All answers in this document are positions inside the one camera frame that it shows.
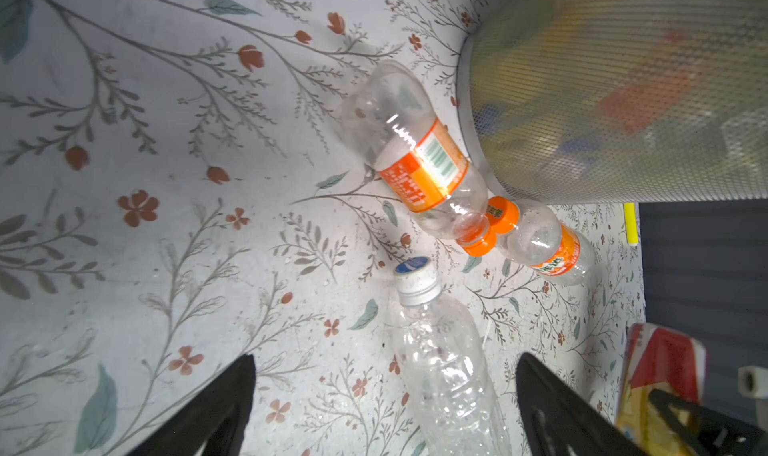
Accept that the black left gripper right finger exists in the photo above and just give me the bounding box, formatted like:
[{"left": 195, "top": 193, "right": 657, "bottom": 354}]
[{"left": 515, "top": 353, "right": 644, "bottom": 455}]

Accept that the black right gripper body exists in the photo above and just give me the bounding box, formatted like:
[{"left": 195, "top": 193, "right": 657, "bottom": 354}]
[{"left": 649, "top": 389, "right": 767, "bottom": 456}]

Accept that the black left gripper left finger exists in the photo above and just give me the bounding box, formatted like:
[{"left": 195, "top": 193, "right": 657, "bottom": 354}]
[{"left": 131, "top": 355, "right": 256, "bottom": 456}]

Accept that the red yellow tea bottle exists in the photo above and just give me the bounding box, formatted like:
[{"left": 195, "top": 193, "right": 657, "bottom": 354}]
[{"left": 616, "top": 323, "right": 707, "bottom": 455}]

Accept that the mesh waste bin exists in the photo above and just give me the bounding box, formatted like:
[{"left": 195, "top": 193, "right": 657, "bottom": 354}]
[{"left": 456, "top": 0, "right": 767, "bottom": 204}]

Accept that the tall clear blue-cap bottle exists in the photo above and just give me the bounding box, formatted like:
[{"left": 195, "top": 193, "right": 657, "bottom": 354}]
[{"left": 387, "top": 256, "right": 512, "bottom": 455}]

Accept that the orange label bottle right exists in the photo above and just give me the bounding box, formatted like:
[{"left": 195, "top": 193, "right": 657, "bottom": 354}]
[{"left": 486, "top": 196, "right": 597, "bottom": 286}]

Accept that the orange label bottle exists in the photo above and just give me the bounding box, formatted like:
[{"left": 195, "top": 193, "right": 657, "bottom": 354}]
[
  {"left": 486, "top": 196, "right": 597, "bottom": 286},
  {"left": 338, "top": 61, "right": 496, "bottom": 257}
]

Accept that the yellow highlighter pen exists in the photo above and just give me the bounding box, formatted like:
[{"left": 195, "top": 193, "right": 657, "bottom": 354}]
[{"left": 623, "top": 203, "right": 639, "bottom": 246}]

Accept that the orange label bottle left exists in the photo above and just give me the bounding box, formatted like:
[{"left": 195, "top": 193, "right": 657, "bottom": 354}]
[{"left": 338, "top": 61, "right": 496, "bottom": 257}]

